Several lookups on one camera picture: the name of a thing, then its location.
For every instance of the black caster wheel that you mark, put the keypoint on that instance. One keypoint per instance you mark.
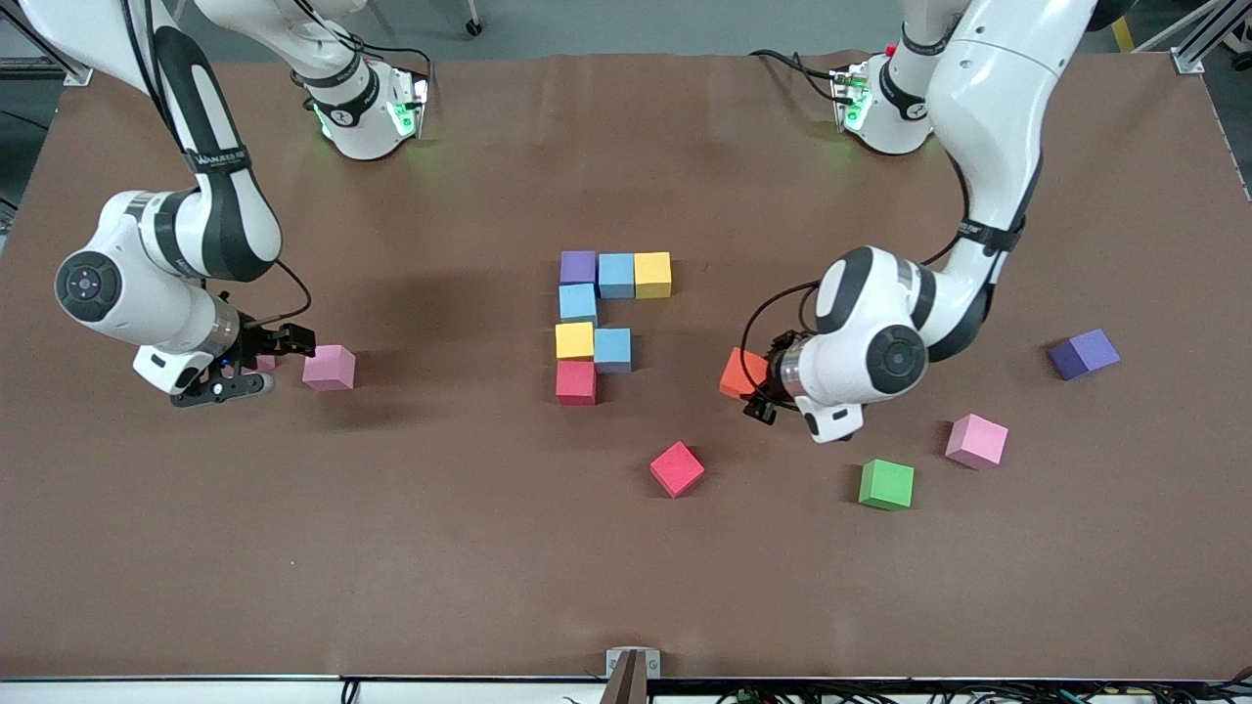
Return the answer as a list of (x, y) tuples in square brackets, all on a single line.
[(474, 25)]

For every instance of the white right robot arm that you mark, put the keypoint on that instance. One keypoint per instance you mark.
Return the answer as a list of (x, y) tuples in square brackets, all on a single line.
[(127, 284)]

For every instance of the green foam cube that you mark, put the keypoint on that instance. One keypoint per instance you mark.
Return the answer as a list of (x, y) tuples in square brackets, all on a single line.
[(886, 484)]

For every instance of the orange foam cube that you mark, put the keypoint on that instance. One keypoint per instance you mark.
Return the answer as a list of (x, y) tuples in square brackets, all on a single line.
[(741, 374)]

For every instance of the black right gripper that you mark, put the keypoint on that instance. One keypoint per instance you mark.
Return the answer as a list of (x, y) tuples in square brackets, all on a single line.
[(260, 341)]

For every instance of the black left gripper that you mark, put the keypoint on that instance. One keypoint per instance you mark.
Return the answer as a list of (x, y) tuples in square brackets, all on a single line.
[(768, 384)]

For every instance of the yellow foam cube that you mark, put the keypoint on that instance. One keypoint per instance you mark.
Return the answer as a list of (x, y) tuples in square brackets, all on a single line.
[(652, 276), (574, 340)]

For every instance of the blue foam cube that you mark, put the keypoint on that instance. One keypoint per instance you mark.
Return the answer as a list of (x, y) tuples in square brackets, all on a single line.
[(613, 350), (616, 276), (578, 303)]

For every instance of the white table edge rail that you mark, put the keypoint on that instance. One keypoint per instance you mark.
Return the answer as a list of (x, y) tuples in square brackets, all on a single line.
[(196, 692)]

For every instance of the grey metal table bracket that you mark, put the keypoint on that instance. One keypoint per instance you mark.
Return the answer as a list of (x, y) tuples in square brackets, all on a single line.
[(633, 675)]

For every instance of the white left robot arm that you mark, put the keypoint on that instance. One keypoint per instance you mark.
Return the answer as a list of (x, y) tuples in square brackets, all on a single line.
[(998, 98)]

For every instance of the purple foam cube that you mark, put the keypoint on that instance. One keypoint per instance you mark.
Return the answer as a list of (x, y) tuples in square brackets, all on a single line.
[(1084, 354), (578, 267)]

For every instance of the brown table cover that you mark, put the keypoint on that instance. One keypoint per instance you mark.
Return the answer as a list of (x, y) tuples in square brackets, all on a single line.
[(587, 587)]

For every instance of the red foam cube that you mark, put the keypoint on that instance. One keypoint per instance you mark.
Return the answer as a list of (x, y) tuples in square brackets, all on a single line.
[(576, 381), (676, 469)]

